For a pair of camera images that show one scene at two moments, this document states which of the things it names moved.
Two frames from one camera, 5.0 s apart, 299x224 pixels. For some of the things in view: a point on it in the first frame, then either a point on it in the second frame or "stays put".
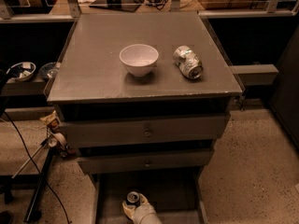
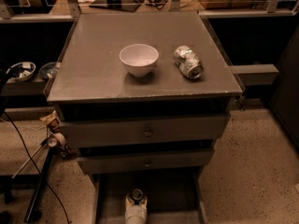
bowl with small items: (21, 71) stays put
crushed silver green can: (188, 62) stays put
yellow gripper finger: (129, 211) -> (128, 202)
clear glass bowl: (47, 70) stays put
